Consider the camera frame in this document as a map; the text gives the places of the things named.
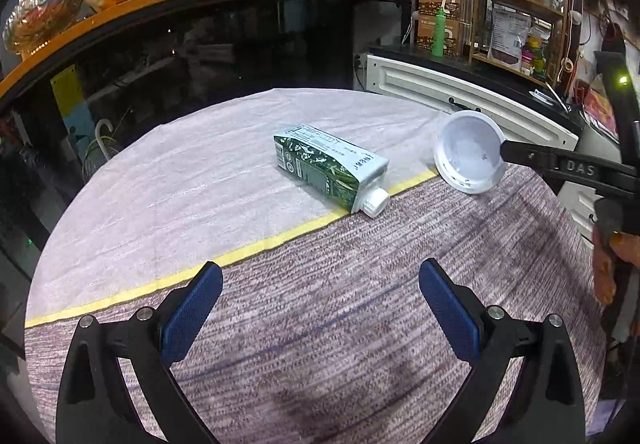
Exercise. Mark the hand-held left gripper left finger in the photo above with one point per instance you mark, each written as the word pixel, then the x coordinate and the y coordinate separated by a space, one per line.
pixel 192 314

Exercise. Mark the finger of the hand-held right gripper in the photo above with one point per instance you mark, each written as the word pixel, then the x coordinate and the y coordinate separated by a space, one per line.
pixel 555 164

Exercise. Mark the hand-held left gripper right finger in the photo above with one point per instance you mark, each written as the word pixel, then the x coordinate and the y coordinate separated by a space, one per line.
pixel 450 314

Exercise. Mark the white plastic cup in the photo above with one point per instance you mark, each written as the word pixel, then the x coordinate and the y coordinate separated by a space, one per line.
pixel 470 153

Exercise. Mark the green milk carton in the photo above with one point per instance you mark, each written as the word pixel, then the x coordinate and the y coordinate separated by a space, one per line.
pixel 320 163

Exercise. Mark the person's right hand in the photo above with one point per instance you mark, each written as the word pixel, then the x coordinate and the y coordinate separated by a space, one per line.
pixel 607 269

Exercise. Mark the small white tool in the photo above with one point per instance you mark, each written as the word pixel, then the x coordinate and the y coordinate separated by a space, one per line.
pixel 550 97

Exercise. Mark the tape roll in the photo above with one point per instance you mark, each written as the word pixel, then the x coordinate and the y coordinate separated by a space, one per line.
pixel 566 65

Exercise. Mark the mauve woven table mat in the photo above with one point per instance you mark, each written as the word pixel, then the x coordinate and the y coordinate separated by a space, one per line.
pixel 350 284

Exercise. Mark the white tablecloth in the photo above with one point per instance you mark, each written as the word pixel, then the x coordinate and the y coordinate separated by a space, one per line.
pixel 200 194

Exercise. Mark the silver foil pouch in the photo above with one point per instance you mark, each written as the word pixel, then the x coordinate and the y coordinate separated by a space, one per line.
pixel 507 36

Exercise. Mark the wooden rack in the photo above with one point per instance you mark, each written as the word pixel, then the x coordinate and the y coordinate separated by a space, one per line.
pixel 545 8

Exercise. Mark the brown printed cardboard box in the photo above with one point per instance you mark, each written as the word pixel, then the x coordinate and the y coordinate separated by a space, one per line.
pixel 457 41
pixel 427 1

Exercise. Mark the white drawer cabinet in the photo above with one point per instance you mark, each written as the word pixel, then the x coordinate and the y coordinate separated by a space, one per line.
pixel 415 78

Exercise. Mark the green bottle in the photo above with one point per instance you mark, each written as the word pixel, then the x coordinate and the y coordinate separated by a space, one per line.
pixel 440 36

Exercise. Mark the yellow sign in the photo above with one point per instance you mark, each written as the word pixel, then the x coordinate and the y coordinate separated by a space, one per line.
pixel 67 88

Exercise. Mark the curved wooden bar counter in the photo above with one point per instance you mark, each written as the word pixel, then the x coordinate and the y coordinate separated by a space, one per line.
pixel 200 48

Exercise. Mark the glass candy bowl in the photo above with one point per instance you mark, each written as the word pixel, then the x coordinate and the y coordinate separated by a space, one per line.
pixel 42 18

